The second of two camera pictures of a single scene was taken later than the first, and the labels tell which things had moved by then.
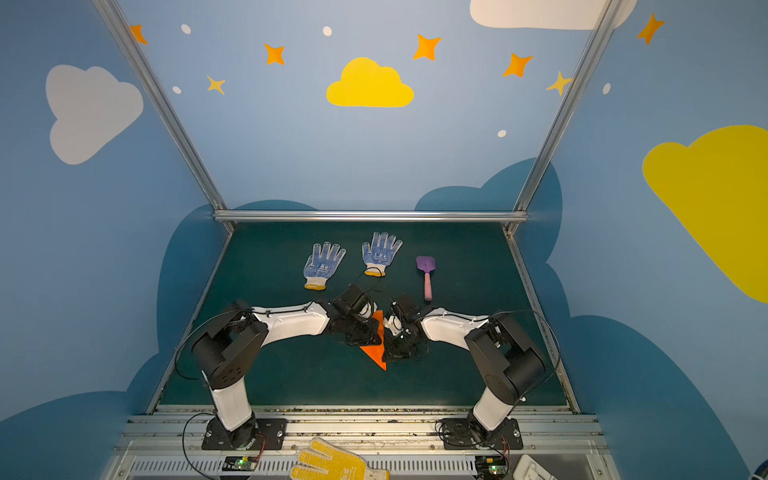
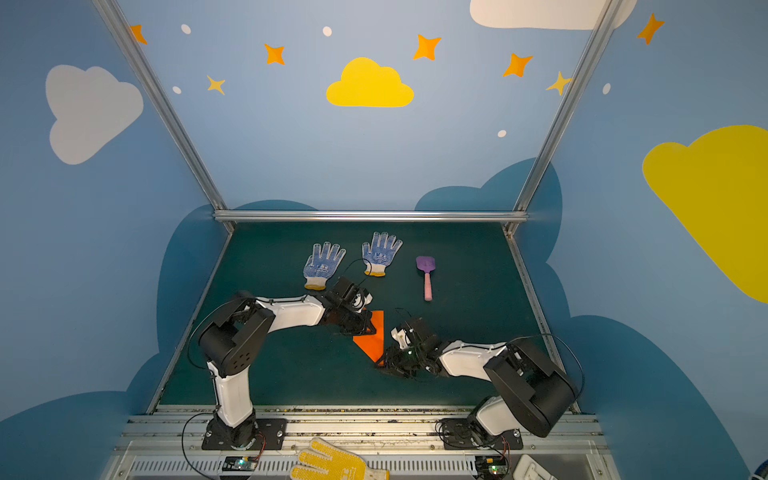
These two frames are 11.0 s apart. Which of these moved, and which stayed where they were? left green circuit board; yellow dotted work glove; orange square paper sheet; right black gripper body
Moved: right black gripper body
Stayed: orange square paper sheet; left green circuit board; yellow dotted work glove
